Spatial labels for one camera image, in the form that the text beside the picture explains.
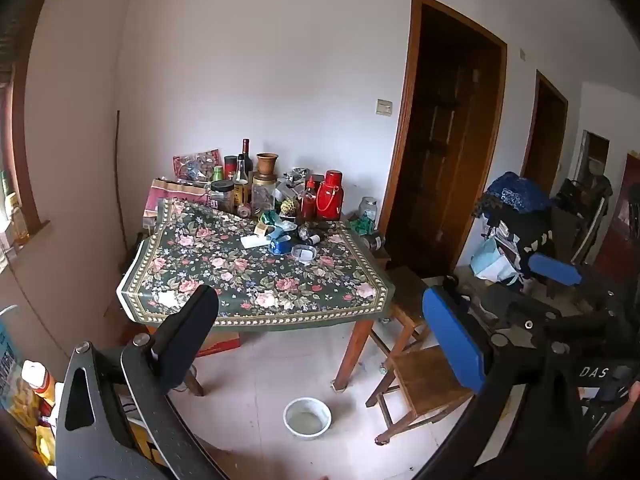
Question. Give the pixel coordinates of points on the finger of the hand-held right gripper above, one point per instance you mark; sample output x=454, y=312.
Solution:
x=530, y=315
x=555, y=267

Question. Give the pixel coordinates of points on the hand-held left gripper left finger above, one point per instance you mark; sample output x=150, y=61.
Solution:
x=185, y=335

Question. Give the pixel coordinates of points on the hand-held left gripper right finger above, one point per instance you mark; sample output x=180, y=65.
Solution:
x=452, y=335

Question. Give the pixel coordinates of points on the white paper sheet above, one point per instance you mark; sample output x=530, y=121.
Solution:
x=255, y=242

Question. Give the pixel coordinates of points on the blue paper cup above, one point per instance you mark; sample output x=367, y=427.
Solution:
x=280, y=246

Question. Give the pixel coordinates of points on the small beige box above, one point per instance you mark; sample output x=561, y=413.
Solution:
x=262, y=230

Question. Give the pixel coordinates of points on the clear plastic lid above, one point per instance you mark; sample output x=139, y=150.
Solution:
x=303, y=254

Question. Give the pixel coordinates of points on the white bowl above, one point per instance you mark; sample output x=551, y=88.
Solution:
x=307, y=422

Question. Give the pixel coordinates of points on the small vial white label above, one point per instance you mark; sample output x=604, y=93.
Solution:
x=315, y=239

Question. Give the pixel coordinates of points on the red white cardboard box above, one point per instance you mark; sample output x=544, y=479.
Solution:
x=222, y=342

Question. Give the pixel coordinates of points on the wooden stool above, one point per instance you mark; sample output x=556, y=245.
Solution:
x=425, y=375
x=405, y=295

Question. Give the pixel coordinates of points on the black clothes pile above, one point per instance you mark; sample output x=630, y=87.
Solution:
x=520, y=230

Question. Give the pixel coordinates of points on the light blue bag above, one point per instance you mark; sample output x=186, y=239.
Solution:
x=492, y=262

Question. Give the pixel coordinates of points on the hanging dark coat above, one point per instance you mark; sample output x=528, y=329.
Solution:
x=595, y=210

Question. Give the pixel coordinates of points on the floral tablecloth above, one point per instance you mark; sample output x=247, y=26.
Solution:
x=250, y=285

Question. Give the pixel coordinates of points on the blue patterned cloth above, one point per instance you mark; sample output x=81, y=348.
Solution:
x=520, y=192

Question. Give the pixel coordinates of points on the red door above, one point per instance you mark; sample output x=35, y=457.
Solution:
x=625, y=210

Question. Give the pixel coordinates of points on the wooden table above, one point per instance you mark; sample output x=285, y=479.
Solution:
x=352, y=355

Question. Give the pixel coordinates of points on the dark metal can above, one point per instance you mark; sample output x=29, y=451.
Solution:
x=374, y=243

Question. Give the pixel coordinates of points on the white framed doorway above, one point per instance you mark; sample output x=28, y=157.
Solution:
x=597, y=150

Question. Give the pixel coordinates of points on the dark wooden door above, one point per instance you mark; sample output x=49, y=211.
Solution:
x=545, y=135
x=440, y=135

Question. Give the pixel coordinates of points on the striped cloth bag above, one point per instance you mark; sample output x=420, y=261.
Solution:
x=170, y=195

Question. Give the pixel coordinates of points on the green plastic bag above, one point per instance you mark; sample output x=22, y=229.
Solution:
x=362, y=225

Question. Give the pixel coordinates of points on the black lidded jar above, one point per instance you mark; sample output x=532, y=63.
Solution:
x=222, y=197

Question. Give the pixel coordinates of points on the glass jar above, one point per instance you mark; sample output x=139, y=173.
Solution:
x=368, y=210

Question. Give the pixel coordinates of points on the orange bottle white cap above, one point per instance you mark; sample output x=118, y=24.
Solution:
x=37, y=375

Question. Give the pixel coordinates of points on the gold lidded clear jar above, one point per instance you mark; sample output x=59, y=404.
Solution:
x=264, y=195

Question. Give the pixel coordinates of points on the clear liquor bottle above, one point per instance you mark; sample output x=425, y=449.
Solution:
x=242, y=182

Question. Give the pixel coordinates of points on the green capped bottle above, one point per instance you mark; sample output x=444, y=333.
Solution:
x=218, y=175

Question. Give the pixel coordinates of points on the custard apple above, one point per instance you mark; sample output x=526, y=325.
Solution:
x=289, y=207

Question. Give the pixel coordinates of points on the red snack bag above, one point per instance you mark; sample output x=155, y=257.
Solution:
x=197, y=165

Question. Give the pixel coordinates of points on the tall red can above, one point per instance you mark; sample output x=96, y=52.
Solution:
x=230, y=167

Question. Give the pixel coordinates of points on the yellow snack bag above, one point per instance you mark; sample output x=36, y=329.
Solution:
x=25, y=405
x=46, y=442

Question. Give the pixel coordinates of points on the thin wooden pole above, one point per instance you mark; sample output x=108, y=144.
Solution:
x=119, y=170

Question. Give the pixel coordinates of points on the blue printed bag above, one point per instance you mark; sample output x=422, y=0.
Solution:
x=7, y=360

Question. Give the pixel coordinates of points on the red sauce bottle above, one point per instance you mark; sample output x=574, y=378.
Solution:
x=308, y=202

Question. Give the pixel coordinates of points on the red thermos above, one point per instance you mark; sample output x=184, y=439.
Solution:
x=329, y=195

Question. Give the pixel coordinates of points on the brown ceramic vase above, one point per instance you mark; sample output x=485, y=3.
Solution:
x=266, y=165

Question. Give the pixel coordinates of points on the dark wine bottle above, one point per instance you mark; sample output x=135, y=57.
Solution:
x=245, y=152

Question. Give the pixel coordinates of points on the crumpled silver foil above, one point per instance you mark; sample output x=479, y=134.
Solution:
x=297, y=175

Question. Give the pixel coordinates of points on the yellow oil bottle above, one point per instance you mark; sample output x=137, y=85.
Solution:
x=18, y=217

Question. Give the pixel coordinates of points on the green glass bottle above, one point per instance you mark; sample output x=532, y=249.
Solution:
x=6, y=184

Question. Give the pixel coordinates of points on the window blind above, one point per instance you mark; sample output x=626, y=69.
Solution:
x=10, y=55

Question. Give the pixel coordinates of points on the light switch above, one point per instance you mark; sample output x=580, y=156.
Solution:
x=383, y=108

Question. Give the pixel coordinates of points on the wooden window frame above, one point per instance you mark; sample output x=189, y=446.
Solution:
x=22, y=160

